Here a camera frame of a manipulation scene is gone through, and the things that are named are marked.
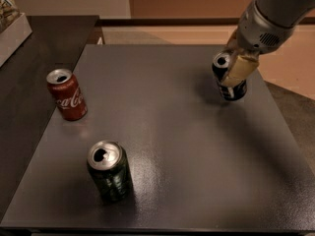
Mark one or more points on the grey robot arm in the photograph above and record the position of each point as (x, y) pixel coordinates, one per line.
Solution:
(284, 13)

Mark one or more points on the red coca-cola can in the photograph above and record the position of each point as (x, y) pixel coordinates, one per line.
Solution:
(65, 90)

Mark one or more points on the dark green soda can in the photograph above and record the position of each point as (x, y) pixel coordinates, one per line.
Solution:
(108, 165)

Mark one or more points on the black side table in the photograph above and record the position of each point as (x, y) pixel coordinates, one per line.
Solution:
(25, 103)

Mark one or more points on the dark blue pepsi can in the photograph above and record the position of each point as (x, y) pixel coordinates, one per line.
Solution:
(230, 89)

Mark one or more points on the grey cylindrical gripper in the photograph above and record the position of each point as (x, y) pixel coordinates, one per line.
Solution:
(257, 33)

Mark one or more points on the white box with snacks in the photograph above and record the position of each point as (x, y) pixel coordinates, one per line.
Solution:
(14, 29)

